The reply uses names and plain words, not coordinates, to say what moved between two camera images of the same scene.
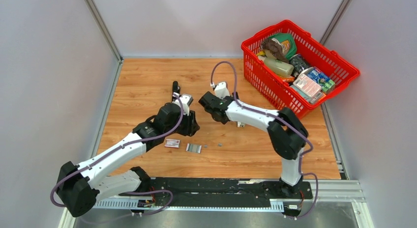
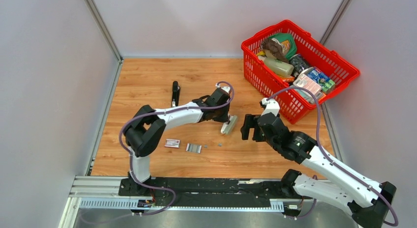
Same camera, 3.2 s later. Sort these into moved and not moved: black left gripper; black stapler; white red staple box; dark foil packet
Moved: black left gripper
Not moved: black stapler; dark foil packet; white red staple box
